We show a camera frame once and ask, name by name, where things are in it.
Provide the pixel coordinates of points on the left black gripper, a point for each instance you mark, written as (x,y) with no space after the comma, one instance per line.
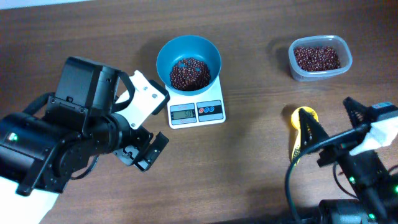
(144,152)

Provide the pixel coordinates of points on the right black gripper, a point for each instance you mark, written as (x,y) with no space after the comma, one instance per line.
(337,150)

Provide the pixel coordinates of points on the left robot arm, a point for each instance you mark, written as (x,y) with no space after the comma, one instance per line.
(96,110)

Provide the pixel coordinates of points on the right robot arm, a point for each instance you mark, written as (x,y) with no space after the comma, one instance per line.
(374,186)

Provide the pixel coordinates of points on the white digital kitchen scale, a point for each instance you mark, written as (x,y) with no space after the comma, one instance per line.
(206,108)

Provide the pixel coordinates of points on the red beans in bowl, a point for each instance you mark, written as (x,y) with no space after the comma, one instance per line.
(190,74)

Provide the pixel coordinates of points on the teal blue bowl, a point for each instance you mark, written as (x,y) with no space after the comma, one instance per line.
(188,46)

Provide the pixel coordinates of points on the clear plastic container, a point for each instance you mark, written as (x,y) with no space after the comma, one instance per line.
(333,41)

